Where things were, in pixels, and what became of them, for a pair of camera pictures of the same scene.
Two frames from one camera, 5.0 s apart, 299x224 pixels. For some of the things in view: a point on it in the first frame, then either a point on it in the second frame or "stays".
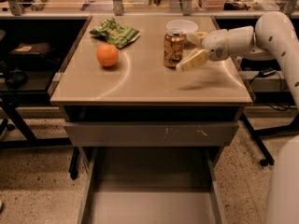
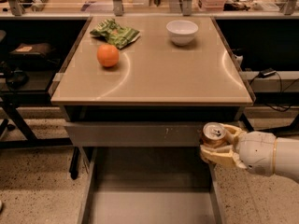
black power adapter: [263, 73] stays
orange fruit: [107, 54] stays
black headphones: [16, 78] stays
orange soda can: [174, 44] to [214, 134]
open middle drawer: [151, 185] stays
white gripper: [215, 44] to [258, 151]
